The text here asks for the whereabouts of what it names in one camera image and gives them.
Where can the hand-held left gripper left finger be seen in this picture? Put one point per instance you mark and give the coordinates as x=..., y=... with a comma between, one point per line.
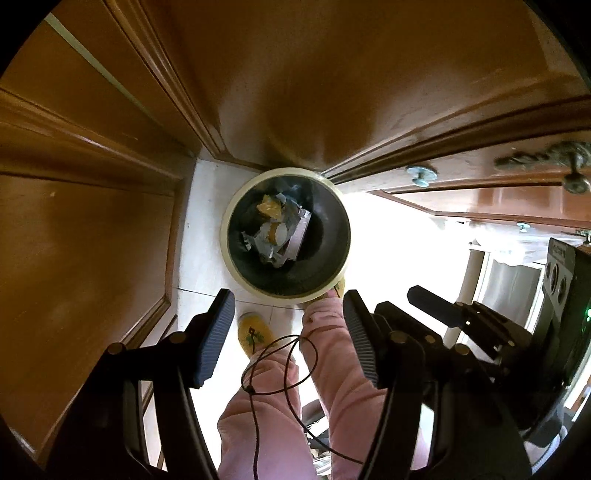
x=212, y=337

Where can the round cream trash bin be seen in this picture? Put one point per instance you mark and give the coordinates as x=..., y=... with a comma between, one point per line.
x=323, y=230

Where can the round metal cabinet knob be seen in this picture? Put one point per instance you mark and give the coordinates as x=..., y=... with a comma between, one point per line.
x=523, y=227
x=421, y=174

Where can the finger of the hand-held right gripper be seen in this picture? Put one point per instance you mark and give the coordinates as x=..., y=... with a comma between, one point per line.
x=434, y=304
x=411, y=323

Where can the black and white wrapper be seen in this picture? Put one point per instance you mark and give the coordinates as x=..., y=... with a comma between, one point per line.
x=272, y=256

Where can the yellow snack bag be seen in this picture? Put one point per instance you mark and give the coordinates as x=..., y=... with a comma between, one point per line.
x=270, y=207

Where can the pink pants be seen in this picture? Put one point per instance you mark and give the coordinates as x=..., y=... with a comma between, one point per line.
x=258, y=438

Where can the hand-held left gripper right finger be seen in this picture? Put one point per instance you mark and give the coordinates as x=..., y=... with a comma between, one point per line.
x=360, y=332

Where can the stainless steel built-in appliance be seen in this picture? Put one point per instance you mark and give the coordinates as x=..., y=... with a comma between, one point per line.
x=508, y=286

